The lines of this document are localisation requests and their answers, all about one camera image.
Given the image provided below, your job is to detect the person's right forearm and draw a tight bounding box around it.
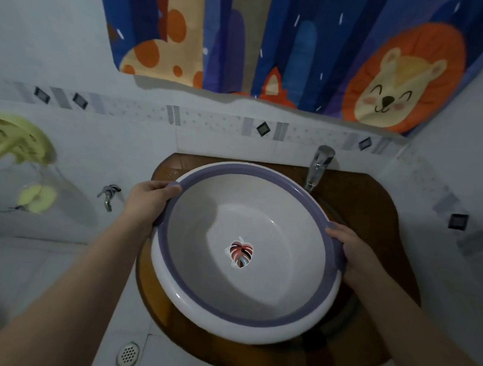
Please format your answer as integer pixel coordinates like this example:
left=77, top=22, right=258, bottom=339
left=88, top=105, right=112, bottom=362
left=342, top=262, right=483, bottom=366

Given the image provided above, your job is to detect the person's right hand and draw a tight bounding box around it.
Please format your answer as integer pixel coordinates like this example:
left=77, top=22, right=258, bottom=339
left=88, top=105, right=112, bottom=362
left=323, top=222, right=378, bottom=286

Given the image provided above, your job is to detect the yellow wall-mounted holder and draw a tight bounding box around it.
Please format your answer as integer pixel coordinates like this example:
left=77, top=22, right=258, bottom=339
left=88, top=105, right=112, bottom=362
left=0, top=112, right=59, bottom=168

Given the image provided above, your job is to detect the person's left hand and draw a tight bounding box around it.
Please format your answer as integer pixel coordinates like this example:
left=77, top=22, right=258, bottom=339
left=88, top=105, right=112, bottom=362
left=120, top=179, right=183, bottom=235

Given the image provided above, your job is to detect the leaf sticker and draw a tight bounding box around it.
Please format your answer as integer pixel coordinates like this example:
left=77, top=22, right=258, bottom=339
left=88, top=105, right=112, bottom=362
left=223, top=236, right=255, bottom=270

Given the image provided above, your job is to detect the round metal floor drain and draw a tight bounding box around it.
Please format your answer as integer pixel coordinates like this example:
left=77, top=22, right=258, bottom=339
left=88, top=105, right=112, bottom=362
left=116, top=340, right=141, bottom=366

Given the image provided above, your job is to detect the white basin with purple rim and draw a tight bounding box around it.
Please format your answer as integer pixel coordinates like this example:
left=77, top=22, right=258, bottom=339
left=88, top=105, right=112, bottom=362
left=147, top=158, right=351, bottom=350

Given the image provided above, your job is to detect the chrome sink faucet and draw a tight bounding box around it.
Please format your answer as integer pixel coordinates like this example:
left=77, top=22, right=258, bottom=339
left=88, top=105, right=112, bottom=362
left=303, top=144, right=336, bottom=194

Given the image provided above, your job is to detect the chrome wall tap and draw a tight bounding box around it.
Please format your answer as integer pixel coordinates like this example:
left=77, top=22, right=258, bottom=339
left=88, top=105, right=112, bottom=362
left=96, top=184, right=122, bottom=213

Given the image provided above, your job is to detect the person's left forearm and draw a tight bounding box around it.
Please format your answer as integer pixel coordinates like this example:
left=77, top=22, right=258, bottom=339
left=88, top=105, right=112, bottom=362
left=0, top=210, right=153, bottom=366

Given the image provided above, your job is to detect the blue animal print curtain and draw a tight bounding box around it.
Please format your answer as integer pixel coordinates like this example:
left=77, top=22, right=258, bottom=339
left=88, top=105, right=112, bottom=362
left=92, top=0, right=483, bottom=140

